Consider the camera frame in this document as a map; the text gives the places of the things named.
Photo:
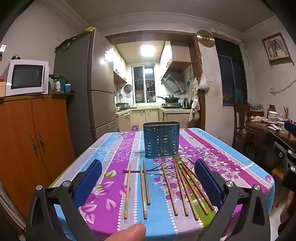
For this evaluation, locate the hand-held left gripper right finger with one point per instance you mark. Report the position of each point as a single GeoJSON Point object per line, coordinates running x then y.
{"type": "Point", "coordinates": [208, 183]}

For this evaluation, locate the steel cooking pot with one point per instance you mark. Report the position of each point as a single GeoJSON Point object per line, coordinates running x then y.
{"type": "Point", "coordinates": [123, 106]}

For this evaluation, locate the black wok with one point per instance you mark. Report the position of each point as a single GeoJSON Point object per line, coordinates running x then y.
{"type": "Point", "coordinates": [171, 99]}

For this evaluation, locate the steel electric kettle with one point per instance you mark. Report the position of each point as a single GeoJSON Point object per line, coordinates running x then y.
{"type": "Point", "coordinates": [185, 104]}

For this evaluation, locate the hanging plastic bag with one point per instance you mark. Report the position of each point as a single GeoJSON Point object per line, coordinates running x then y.
{"type": "Point", "coordinates": [204, 83]}

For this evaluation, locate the translucent plastic container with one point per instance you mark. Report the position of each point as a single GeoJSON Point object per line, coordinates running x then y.
{"type": "Point", "coordinates": [51, 84]}

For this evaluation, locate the person's left hand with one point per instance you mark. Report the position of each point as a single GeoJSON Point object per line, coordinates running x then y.
{"type": "Point", "coordinates": [129, 233]}

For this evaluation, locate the dried plant sprig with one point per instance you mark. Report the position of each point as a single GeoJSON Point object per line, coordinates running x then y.
{"type": "Point", "coordinates": [66, 44]}

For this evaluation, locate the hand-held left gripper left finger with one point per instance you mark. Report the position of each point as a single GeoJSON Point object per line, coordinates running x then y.
{"type": "Point", "coordinates": [86, 185]}

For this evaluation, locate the cardboard box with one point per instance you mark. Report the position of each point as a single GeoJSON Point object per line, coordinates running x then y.
{"type": "Point", "coordinates": [2, 89]}

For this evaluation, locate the ceiling light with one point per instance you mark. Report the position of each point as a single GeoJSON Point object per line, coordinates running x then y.
{"type": "Point", "coordinates": [147, 50]}

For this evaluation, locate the white wall socket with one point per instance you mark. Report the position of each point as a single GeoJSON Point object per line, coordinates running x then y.
{"type": "Point", "coordinates": [2, 48]}

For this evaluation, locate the blue perforated utensil holder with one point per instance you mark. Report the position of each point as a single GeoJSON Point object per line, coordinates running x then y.
{"type": "Point", "coordinates": [161, 139]}

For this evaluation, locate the framed wall picture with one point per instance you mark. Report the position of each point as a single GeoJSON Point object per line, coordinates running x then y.
{"type": "Point", "coordinates": [276, 47]}

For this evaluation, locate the white pill bottle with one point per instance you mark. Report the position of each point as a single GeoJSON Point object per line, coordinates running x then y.
{"type": "Point", "coordinates": [58, 86]}

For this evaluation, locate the brown wooden door frame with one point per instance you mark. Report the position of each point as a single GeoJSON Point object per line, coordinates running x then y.
{"type": "Point", "coordinates": [198, 69]}

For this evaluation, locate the person's right hand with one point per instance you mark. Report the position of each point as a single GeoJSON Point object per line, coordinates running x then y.
{"type": "Point", "coordinates": [288, 208]}

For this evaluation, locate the white microwave oven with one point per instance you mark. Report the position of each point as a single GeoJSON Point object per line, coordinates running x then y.
{"type": "Point", "coordinates": [25, 76]}

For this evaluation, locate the steel range hood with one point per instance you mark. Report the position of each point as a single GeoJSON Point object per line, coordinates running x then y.
{"type": "Point", "coordinates": [173, 81]}

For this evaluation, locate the dark wooden side table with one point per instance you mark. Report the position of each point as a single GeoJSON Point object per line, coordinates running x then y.
{"type": "Point", "coordinates": [259, 129]}

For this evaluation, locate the kitchen window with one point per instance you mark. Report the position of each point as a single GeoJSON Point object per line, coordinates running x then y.
{"type": "Point", "coordinates": [143, 81]}

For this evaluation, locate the grey refrigerator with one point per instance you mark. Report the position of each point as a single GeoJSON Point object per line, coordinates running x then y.
{"type": "Point", "coordinates": [78, 92]}

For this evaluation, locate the round gold wall clock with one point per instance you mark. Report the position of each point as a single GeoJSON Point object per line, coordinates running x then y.
{"type": "Point", "coordinates": [205, 38]}

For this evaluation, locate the white hanging cloth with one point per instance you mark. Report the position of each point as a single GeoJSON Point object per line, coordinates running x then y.
{"type": "Point", "coordinates": [195, 85]}

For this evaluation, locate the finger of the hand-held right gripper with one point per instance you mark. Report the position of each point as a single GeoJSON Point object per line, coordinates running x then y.
{"type": "Point", "coordinates": [278, 147]}
{"type": "Point", "coordinates": [291, 128]}

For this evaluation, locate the gas stove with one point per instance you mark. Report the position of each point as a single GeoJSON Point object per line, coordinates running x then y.
{"type": "Point", "coordinates": [171, 106]}

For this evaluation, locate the orange wooden cabinet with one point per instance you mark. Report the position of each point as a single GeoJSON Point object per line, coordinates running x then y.
{"type": "Point", "coordinates": [20, 150]}

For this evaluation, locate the hanging metal strainer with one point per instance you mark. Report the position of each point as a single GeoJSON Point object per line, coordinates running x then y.
{"type": "Point", "coordinates": [127, 88]}

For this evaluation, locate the yellow green packet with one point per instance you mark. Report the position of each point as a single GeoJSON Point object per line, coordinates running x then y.
{"type": "Point", "coordinates": [89, 29]}

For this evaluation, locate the stack of white bowls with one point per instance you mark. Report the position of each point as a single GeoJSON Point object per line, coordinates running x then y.
{"type": "Point", "coordinates": [272, 116]}

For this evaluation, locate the floral striped tablecloth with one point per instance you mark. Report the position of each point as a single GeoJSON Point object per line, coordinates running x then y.
{"type": "Point", "coordinates": [111, 143]}

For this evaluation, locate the wooden chopstick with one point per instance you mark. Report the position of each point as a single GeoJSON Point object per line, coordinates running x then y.
{"type": "Point", "coordinates": [190, 161]}
{"type": "Point", "coordinates": [181, 190]}
{"type": "Point", "coordinates": [197, 185]}
{"type": "Point", "coordinates": [188, 193]}
{"type": "Point", "coordinates": [169, 190]}
{"type": "Point", "coordinates": [143, 192]}
{"type": "Point", "coordinates": [127, 192]}
{"type": "Point", "coordinates": [146, 183]}
{"type": "Point", "coordinates": [193, 190]}

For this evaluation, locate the glass jar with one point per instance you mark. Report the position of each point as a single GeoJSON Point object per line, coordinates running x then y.
{"type": "Point", "coordinates": [270, 108]}

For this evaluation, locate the upper kitchen cabinet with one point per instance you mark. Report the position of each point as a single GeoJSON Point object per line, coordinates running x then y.
{"type": "Point", "coordinates": [178, 54]}
{"type": "Point", "coordinates": [119, 67]}

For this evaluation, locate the dark wooden chair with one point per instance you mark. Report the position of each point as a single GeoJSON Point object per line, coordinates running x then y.
{"type": "Point", "coordinates": [240, 115]}

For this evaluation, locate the beige kitchen base cabinets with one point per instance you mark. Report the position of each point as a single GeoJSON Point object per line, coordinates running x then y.
{"type": "Point", "coordinates": [138, 117]}

